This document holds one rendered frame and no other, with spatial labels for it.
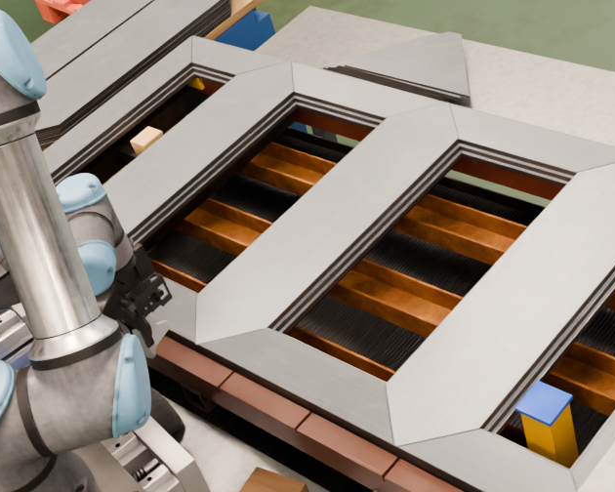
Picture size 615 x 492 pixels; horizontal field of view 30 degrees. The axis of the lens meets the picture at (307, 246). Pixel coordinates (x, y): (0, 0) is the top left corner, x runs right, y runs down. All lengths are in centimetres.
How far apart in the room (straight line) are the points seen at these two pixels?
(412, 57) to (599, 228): 80
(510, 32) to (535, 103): 169
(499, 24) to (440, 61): 161
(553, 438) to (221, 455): 62
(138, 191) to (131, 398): 105
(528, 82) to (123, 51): 100
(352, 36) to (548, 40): 134
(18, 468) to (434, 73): 142
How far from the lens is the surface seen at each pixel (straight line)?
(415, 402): 179
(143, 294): 185
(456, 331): 188
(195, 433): 210
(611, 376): 199
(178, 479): 164
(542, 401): 170
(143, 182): 243
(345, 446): 179
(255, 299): 204
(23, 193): 139
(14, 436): 145
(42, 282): 140
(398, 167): 223
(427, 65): 260
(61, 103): 281
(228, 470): 202
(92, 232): 168
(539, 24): 416
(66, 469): 156
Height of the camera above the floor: 218
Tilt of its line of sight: 39 degrees down
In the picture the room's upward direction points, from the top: 19 degrees counter-clockwise
